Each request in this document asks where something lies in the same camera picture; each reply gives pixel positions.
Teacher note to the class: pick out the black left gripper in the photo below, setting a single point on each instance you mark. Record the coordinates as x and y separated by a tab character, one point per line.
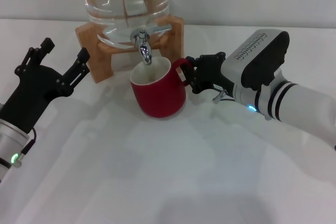
29	95

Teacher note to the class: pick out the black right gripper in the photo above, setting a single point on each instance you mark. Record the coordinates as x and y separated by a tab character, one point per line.
212	75

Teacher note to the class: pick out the red cup white inside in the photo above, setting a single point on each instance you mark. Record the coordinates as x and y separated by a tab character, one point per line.
160	98

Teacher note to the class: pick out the chrome faucet with lever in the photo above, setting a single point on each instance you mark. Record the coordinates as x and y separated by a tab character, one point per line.
144	48

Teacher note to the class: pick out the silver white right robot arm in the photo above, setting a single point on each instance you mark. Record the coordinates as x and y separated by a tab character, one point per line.
302	103

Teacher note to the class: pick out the metal wing bolt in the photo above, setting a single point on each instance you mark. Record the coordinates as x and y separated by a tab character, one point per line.
219	96

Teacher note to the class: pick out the wooden dispenser stand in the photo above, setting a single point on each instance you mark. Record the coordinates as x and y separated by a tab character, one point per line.
101	61

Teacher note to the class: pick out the white black wrist camera box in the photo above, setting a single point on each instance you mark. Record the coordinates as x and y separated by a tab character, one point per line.
262	58

